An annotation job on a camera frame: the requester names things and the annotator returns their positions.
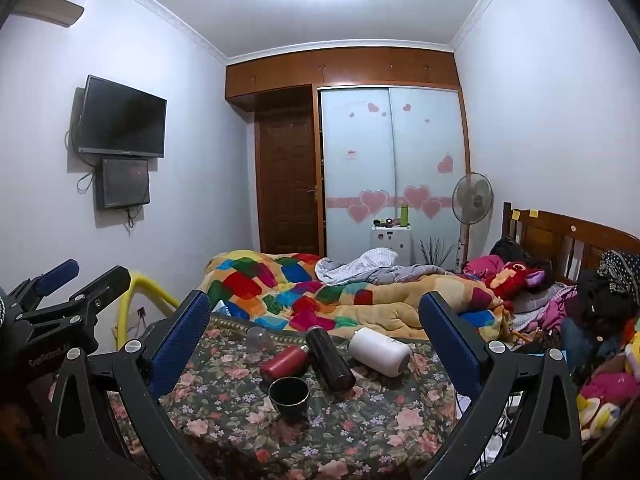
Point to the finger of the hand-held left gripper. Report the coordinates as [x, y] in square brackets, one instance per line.
[107, 282]
[56, 274]

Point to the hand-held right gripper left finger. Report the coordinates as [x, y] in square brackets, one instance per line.
[182, 340]

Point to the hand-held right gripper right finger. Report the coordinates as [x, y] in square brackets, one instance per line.
[449, 345]

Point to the white thermos cup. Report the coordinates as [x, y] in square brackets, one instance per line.
[380, 351]

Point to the red thermos cup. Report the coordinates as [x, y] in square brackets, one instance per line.
[282, 364]

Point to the black thermos cup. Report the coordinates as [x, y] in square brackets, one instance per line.
[330, 360]

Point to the black mug cup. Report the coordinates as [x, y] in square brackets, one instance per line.
[290, 407]

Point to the yellow tube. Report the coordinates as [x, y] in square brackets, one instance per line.
[125, 300]

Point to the floral tablecloth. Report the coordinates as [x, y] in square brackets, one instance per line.
[225, 410]

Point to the pink cloth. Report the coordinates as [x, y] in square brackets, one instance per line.
[482, 266]

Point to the red plush toy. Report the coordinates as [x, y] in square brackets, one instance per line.
[510, 275]

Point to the dried twigs bunch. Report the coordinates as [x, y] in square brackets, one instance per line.
[437, 252]

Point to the black bag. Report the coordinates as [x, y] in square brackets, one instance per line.
[507, 249]

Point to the grey striped blanket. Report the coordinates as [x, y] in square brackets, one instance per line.
[370, 265]

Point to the colourful patchwork quilt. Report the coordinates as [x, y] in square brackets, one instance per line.
[280, 280]

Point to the small white cabinet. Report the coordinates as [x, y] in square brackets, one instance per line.
[392, 244]

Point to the green bottle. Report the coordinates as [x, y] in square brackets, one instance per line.
[404, 216]

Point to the wooden bed headboard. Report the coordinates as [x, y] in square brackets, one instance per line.
[545, 230]

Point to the pile of dark clothes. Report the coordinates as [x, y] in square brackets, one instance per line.
[595, 305]

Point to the standing electric fan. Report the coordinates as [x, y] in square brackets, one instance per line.
[472, 195]

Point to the pink and yellow plush toys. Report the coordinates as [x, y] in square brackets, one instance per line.
[607, 395]

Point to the black dotted cloth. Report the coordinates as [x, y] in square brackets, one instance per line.
[620, 270]

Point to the brown wooden door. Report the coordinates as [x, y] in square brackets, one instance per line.
[287, 185]

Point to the wooden wardrobe with sliding doors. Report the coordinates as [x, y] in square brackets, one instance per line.
[355, 160]

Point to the small wall-mounted monitor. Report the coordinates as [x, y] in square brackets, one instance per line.
[125, 182]

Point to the wall-mounted black television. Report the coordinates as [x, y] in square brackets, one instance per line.
[122, 117]

